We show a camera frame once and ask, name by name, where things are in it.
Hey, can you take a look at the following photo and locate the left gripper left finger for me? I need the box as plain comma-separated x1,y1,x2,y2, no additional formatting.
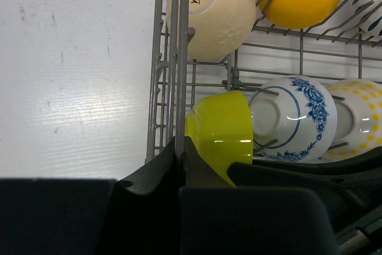
1,142,179,254

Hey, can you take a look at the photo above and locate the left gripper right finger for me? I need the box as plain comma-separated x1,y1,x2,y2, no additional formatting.
179,138,340,254

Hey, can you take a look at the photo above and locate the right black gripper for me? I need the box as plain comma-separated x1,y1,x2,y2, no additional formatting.
227,147,381,254

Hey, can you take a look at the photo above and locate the pale yellow flower bowl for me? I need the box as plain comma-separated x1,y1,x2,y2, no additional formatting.
322,79,381,161

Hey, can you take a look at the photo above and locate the blue floral ceramic bowl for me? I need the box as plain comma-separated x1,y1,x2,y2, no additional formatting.
248,75,337,164

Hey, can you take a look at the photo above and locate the lime green plastic bowl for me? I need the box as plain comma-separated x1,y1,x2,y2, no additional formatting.
185,91,254,186

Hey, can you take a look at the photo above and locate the white striped ceramic bowl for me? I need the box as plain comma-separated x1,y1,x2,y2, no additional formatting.
351,0,381,38

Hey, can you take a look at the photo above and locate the tan ceramic bowl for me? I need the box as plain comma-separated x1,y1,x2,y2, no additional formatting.
165,0,257,61

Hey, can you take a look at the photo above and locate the grey wire dish rack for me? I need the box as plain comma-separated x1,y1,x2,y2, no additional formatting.
146,0,381,160

